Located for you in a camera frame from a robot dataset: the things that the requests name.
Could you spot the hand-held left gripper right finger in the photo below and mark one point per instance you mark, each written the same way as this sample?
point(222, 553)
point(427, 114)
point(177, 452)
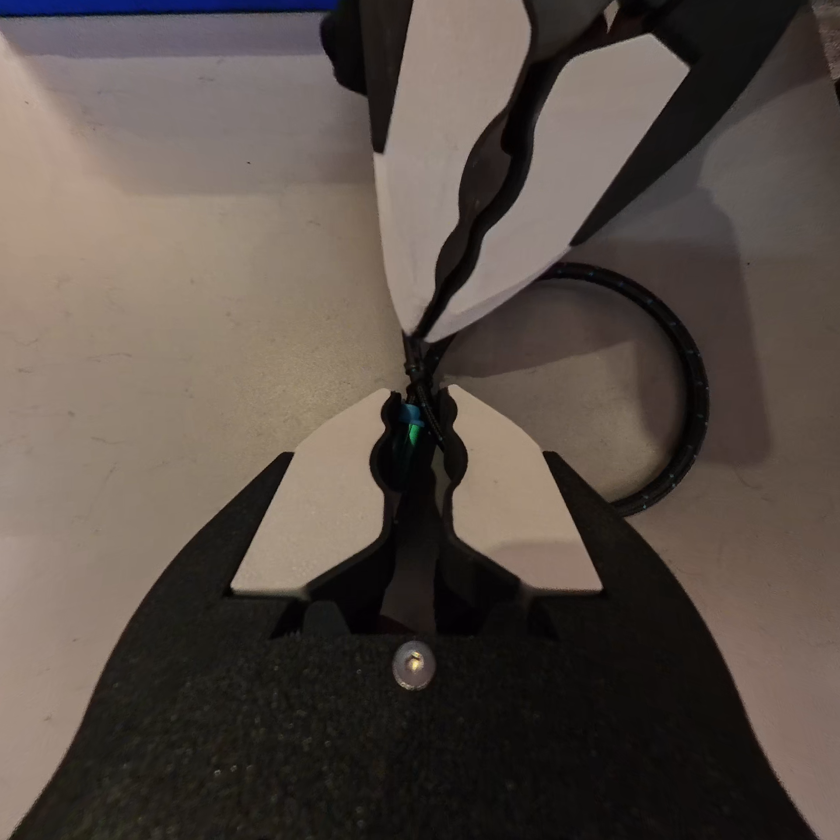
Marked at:
point(518, 518)

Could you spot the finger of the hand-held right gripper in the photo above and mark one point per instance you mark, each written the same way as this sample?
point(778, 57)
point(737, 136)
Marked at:
point(446, 98)
point(590, 144)

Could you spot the blue storage bin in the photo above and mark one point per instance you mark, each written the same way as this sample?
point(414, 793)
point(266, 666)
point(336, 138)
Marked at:
point(164, 5)

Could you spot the black twist tie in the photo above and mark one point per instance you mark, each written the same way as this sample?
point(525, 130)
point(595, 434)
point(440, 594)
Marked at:
point(415, 364)

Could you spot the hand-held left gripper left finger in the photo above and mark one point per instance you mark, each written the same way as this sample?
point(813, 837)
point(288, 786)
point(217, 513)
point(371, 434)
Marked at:
point(315, 512)

